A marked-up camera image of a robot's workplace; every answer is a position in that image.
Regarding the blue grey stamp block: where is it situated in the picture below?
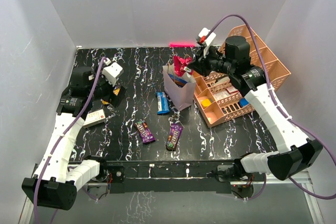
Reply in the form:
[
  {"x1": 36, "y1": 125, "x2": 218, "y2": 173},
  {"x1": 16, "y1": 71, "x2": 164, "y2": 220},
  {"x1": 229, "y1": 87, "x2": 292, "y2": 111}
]
[{"x1": 238, "y1": 98, "x2": 249, "y2": 108}]

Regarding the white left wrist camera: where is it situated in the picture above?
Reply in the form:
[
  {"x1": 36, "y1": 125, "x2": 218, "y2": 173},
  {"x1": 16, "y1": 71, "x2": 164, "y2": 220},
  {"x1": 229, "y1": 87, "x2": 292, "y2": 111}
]
[{"x1": 102, "y1": 58, "x2": 124, "y2": 87}]

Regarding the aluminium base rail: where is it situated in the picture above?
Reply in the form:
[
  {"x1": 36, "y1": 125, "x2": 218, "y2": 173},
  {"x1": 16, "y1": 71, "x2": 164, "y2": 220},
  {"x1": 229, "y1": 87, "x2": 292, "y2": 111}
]
[{"x1": 18, "y1": 162, "x2": 323, "y2": 224}]

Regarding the peach plastic desk organizer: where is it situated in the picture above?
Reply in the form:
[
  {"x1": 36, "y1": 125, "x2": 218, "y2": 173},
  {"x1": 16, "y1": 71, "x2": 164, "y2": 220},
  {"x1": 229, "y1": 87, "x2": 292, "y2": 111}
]
[{"x1": 194, "y1": 25, "x2": 290, "y2": 127}]

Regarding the blue burts chips bag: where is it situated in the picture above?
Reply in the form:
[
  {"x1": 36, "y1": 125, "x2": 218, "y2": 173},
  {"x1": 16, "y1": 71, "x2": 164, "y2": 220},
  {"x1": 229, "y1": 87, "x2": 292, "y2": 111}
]
[{"x1": 169, "y1": 74, "x2": 188, "y2": 88}]

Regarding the yellow m&m's bag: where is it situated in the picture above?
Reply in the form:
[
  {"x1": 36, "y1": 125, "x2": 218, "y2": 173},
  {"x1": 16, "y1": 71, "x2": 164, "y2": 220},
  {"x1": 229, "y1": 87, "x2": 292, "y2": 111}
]
[{"x1": 101, "y1": 88, "x2": 120, "y2": 105}]

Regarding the white instruction leaflet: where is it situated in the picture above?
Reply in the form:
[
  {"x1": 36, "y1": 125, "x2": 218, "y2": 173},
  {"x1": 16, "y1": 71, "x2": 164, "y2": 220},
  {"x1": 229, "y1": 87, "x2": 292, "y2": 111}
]
[{"x1": 213, "y1": 90, "x2": 231, "y2": 101}]

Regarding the red white staples box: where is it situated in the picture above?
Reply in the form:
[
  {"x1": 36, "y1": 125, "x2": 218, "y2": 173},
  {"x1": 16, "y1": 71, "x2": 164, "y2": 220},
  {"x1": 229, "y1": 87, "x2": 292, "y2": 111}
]
[{"x1": 226, "y1": 86, "x2": 238, "y2": 95}]

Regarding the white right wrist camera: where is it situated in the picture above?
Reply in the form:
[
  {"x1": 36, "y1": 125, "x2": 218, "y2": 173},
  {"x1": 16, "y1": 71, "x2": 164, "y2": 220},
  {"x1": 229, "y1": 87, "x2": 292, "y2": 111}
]
[{"x1": 196, "y1": 27, "x2": 216, "y2": 58}]

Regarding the purple m&m's bag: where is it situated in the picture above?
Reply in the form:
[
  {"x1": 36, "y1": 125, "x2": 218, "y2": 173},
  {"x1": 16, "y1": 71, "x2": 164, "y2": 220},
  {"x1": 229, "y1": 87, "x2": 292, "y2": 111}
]
[
  {"x1": 135, "y1": 120, "x2": 156, "y2": 145},
  {"x1": 165, "y1": 123, "x2": 183, "y2": 151}
]

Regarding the pink tape marker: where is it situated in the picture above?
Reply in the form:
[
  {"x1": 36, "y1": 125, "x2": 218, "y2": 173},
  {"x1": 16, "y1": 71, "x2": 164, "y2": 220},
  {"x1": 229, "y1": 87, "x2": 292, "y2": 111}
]
[{"x1": 169, "y1": 42, "x2": 195, "y2": 48}]

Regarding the blue oreo snack pack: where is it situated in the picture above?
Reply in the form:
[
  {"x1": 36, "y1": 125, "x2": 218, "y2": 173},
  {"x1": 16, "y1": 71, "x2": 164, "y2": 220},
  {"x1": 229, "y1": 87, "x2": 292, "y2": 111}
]
[{"x1": 155, "y1": 92, "x2": 170, "y2": 115}]

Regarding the white cardboard box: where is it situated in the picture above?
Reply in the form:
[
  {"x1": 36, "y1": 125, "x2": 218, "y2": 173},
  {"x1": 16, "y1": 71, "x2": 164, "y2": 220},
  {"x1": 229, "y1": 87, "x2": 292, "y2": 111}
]
[{"x1": 83, "y1": 109, "x2": 106, "y2": 129}]

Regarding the red himalaya snack packet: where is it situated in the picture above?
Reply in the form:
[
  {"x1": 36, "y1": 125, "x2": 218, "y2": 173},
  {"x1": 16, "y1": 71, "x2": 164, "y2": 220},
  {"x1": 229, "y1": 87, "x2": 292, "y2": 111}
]
[{"x1": 173, "y1": 55, "x2": 193, "y2": 77}]

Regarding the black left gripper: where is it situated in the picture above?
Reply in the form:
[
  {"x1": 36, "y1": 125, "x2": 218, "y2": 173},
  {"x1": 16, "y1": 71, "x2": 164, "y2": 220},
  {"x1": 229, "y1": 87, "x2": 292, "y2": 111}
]
[{"x1": 88, "y1": 66, "x2": 126, "y2": 107}]

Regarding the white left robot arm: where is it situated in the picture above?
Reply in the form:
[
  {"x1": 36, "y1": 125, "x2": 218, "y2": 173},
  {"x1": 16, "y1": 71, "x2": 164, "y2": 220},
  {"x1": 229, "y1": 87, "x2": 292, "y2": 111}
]
[{"x1": 22, "y1": 63, "x2": 125, "y2": 210}]

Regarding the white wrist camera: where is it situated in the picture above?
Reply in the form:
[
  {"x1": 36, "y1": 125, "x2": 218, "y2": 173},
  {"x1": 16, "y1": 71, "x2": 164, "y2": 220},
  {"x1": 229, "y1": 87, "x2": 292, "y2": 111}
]
[
  {"x1": 102, "y1": 58, "x2": 124, "y2": 87},
  {"x1": 196, "y1": 27, "x2": 216, "y2": 58}
]

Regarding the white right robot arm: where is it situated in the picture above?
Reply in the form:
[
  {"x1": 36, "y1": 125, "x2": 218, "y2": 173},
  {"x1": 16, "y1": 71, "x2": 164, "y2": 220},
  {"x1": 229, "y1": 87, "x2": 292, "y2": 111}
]
[{"x1": 188, "y1": 36, "x2": 323, "y2": 180}]

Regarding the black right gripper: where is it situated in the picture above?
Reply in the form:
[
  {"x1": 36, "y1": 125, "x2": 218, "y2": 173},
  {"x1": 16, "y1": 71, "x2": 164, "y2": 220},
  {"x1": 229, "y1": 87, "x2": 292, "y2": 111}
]
[{"x1": 187, "y1": 44, "x2": 235, "y2": 78}]

